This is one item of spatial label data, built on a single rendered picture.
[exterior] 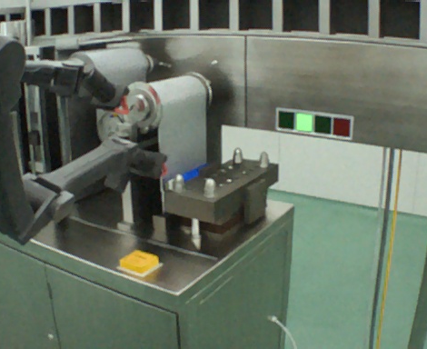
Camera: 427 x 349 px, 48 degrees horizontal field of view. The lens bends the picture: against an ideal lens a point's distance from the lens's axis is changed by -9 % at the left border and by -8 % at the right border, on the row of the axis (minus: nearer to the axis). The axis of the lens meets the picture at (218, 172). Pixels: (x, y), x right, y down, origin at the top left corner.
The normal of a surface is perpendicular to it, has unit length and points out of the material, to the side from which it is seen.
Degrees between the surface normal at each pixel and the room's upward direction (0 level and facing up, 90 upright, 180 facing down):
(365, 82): 90
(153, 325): 90
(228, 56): 90
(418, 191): 90
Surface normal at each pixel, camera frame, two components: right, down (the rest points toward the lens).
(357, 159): -0.52, 0.26
